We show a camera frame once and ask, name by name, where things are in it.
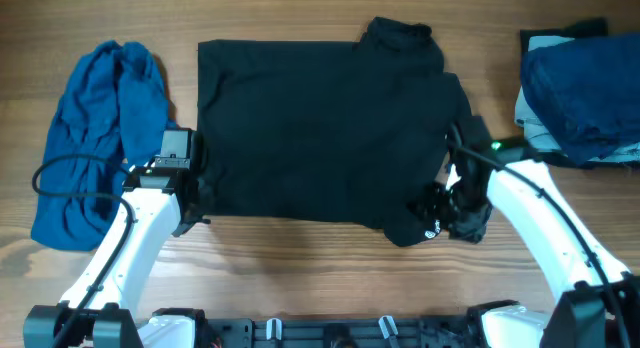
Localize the black polo shirt with logo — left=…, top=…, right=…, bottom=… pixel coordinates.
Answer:
left=197, top=17, right=474, bottom=247

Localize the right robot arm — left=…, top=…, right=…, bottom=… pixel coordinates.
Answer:
left=426, top=135, right=639, bottom=347

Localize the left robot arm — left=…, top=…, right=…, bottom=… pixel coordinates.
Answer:
left=23, top=129, right=213, bottom=347

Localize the blue crumpled shirt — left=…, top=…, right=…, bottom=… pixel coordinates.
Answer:
left=31, top=41, right=176, bottom=251

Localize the dark navy folded garment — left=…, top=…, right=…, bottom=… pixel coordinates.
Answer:
left=520, top=33, right=639, bottom=165

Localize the black folded garment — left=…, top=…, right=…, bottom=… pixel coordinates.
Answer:
left=519, top=18, right=639, bottom=169

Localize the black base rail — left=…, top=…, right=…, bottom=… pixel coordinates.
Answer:
left=149, top=307, right=501, bottom=348

